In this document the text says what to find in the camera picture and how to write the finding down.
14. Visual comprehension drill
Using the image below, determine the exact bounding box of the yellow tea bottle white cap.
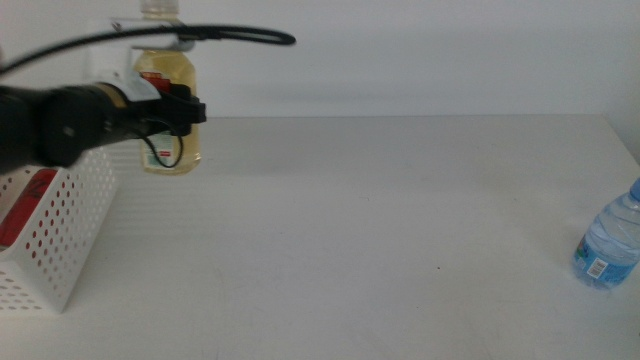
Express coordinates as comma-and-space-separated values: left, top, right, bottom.
132, 0, 202, 176

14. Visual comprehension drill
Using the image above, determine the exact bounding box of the red soda can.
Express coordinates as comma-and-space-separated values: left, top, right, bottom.
0, 168, 59, 246

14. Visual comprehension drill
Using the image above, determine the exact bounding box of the clear water bottle blue cap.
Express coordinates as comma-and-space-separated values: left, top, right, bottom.
571, 178, 640, 290

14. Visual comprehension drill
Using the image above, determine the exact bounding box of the white perforated plastic basket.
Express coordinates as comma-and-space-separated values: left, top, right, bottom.
0, 147, 119, 314

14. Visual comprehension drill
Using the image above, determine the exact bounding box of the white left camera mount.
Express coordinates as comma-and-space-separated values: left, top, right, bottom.
83, 19, 162, 101

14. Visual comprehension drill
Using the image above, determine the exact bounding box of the black left camera cable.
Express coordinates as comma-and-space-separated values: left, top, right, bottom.
0, 24, 297, 170

